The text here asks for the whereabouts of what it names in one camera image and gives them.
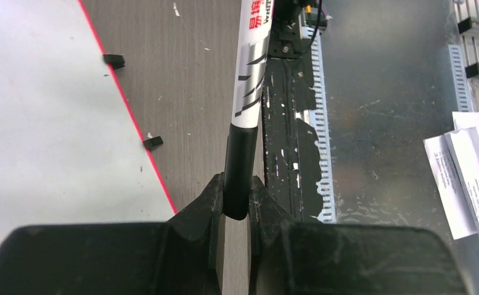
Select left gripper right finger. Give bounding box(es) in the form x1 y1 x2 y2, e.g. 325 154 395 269
248 177 468 294

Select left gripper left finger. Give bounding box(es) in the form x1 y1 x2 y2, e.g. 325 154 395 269
0 174 225 294

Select pink framed whiteboard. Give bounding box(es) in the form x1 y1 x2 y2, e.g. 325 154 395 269
0 1 175 244

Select black whiteboard marker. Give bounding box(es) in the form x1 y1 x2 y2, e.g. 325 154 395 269
223 1 275 220

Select white paper sheets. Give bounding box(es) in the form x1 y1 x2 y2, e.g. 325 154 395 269
423 112 479 240

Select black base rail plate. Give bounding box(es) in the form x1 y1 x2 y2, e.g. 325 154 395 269
261 1 323 222

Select white slotted cable duct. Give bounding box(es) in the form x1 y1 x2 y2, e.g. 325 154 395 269
309 37 337 224

